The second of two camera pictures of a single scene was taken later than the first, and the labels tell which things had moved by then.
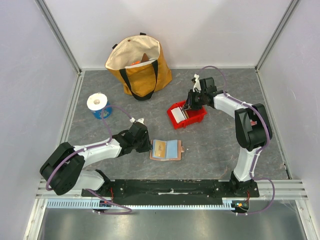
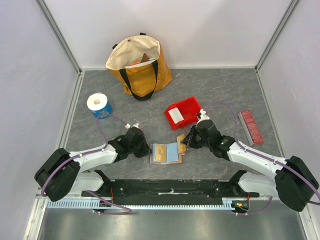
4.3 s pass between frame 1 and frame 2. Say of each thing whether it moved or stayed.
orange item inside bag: stayed
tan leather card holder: moved
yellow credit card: moved
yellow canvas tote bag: stayed
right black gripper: moved
